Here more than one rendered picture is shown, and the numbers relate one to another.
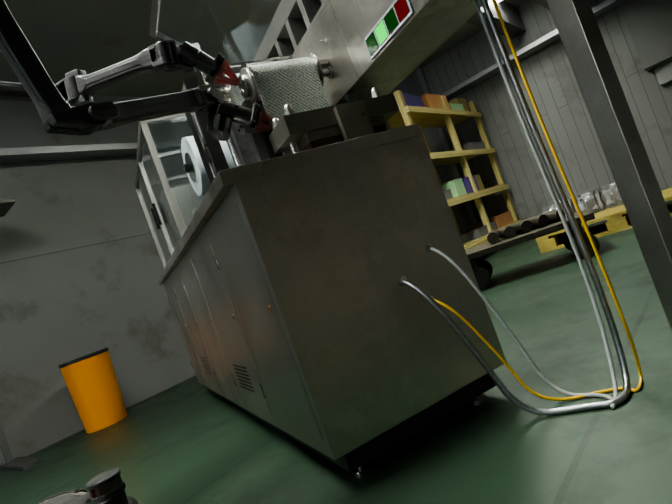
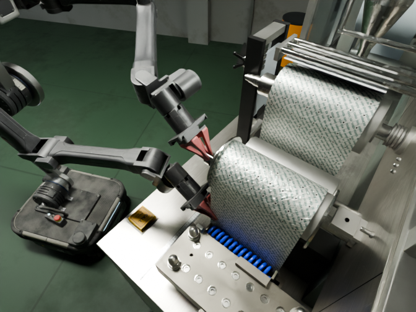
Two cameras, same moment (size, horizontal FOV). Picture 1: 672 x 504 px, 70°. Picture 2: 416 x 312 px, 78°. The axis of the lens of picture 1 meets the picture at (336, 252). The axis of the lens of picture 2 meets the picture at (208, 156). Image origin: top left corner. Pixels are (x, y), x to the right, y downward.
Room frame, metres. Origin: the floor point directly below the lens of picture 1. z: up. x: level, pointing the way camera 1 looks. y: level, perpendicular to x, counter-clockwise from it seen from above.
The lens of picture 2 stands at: (1.42, -0.27, 1.75)
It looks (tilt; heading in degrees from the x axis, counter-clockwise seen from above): 49 degrees down; 64
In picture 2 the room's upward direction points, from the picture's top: straight up
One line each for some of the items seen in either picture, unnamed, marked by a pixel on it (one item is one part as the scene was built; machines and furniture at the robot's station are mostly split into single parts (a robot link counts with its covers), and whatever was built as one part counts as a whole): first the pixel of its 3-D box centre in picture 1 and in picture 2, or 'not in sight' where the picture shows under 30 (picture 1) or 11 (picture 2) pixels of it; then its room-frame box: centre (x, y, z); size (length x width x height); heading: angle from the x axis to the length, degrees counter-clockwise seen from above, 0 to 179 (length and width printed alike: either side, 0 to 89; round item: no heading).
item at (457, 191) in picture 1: (453, 177); not in sight; (6.22, -1.75, 1.08); 2.40 x 0.64 x 2.16; 139
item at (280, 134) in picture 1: (334, 123); (230, 291); (1.55, -0.14, 1.00); 0.40 x 0.16 x 0.06; 115
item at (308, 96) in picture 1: (299, 111); (245, 231); (1.64, -0.05, 1.11); 0.23 x 0.01 x 0.18; 115
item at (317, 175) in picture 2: not in sight; (285, 175); (1.81, 0.02, 1.18); 0.26 x 0.12 x 0.12; 115
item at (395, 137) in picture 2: not in sight; (390, 134); (2.00, -0.07, 1.34); 0.07 x 0.07 x 0.07; 25
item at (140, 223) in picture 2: not in sight; (142, 218); (1.40, 0.23, 0.91); 0.07 x 0.07 x 0.02; 25
